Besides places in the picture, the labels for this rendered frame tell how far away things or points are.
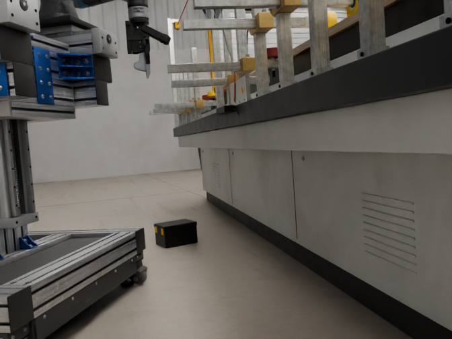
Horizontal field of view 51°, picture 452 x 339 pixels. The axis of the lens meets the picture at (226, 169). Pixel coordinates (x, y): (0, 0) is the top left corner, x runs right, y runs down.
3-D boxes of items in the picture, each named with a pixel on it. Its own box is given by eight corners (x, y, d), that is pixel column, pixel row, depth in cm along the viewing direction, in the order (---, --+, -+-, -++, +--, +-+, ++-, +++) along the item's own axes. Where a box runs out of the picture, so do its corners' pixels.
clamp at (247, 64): (243, 70, 179) (242, 57, 179) (235, 75, 192) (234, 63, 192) (257, 70, 180) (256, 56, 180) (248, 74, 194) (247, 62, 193)
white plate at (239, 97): (245, 102, 179) (243, 75, 178) (230, 107, 204) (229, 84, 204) (247, 102, 179) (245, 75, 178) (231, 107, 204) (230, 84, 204)
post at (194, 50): (196, 121, 309) (191, 47, 306) (196, 122, 313) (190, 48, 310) (202, 121, 310) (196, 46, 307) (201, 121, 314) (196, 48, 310)
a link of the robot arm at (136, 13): (147, 11, 180) (148, 5, 172) (148, 23, 180) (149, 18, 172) (127, 11, 178) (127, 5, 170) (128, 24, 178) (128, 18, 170)
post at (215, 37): (217, 112, 236) (210, 21, 234) (215, 113, 241) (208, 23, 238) (226, 112, 237) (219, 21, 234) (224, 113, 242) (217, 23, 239)
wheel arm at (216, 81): (172, 89, 202) (171, 79, 202) (171, 90, 205) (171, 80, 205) (270, 84, 211) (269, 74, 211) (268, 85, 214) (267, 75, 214)
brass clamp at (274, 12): (282, 5, 130) (281, -14, 129) (268, 18, 143) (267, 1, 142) (303, 5, 131) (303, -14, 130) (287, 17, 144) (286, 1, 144)
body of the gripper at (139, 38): (128, 56, 179) (125, 23, 178) (151, 55, 181) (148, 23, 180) (128, 52, 171) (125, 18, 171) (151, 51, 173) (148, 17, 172)
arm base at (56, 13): (29, 23, 173) (26, -5, 172) (52, 31, 187) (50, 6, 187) (66, 17, 169) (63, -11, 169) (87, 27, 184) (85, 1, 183)
